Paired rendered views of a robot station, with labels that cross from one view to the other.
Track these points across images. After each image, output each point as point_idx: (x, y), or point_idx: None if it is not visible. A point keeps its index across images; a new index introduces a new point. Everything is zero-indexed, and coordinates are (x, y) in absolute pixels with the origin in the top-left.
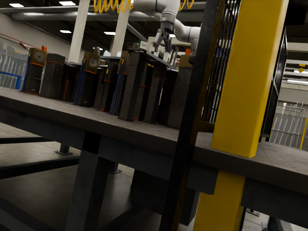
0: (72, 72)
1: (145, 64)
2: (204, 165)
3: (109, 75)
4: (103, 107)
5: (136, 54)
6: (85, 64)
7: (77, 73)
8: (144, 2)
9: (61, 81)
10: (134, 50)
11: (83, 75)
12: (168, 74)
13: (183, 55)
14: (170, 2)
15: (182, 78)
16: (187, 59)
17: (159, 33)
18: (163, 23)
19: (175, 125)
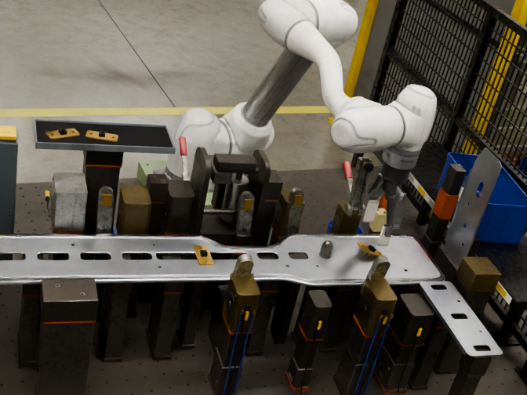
0: None
1: (275, 190)
2: None
3: (324, 330)
4: (305, 382)
5: (486, 360)
6: (247, 322)
7: (121, 293)
8: (379, 147)
9: (38, 319)
10: (379, 273)
11: (245, 346)
12: None
13: (481, 276)
14: (426, 134)
15: (472, 306)
16: (486, 280)
17: (402, 204)
18: (403, 172)
19: (452, 369)
